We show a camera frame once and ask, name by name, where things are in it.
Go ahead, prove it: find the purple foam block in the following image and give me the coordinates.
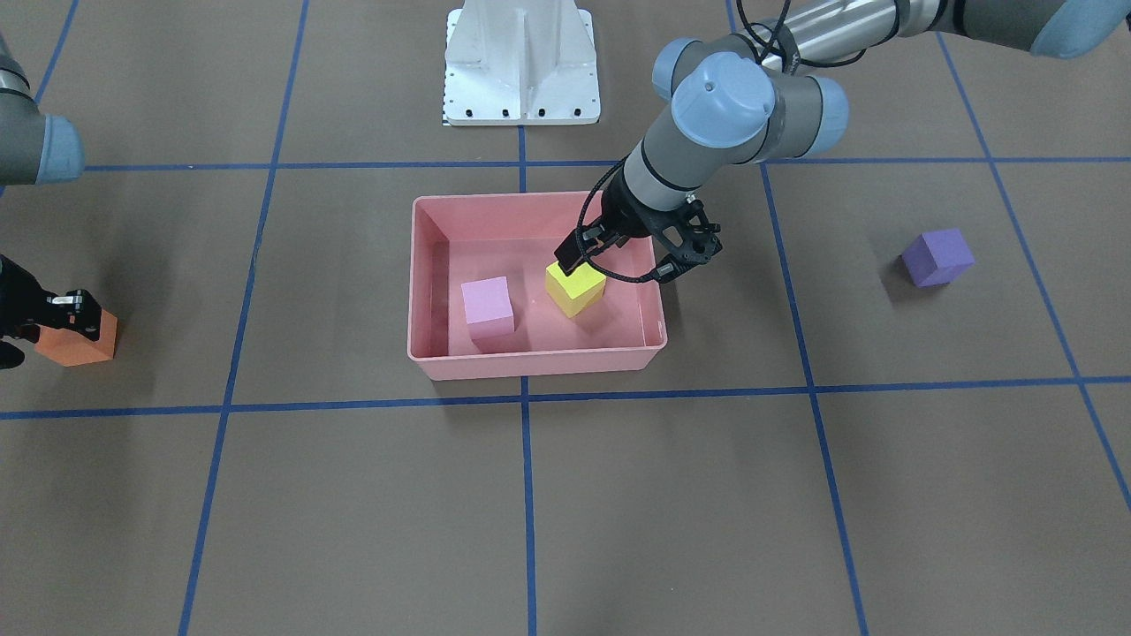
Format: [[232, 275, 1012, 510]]
[[900, 227, 976, 287]]

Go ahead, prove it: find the orange foam block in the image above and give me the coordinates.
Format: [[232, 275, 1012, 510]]
[[34, 310, 118, 367]]

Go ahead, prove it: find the pink plastic bin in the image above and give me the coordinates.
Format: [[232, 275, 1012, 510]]
[[406, 192, 667, 380]]

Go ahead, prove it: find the yellow foam block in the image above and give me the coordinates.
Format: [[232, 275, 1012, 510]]
[[544, 261, 607, 319]]

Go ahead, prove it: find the light pink foam block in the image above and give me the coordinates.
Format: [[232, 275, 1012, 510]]
[[460, 276, 516, 341]]

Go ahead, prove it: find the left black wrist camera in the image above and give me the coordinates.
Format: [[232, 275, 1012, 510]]
[[651, 197, 722, 284]]

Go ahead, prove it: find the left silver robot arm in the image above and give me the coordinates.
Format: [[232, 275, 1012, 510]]
[[555, 1, 1128, 284]]

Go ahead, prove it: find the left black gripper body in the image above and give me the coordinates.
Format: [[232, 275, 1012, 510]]
[[594, 163, 663, 241]]

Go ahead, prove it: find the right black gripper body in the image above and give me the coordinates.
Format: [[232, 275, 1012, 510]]
[[1, 256, 48, 344]]

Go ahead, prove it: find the white camera stand base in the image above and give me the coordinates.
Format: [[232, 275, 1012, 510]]
[[442, 1, 602, 126]]

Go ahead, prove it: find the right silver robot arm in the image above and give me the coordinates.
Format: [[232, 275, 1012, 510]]
[[1, 42, 102, 369]]

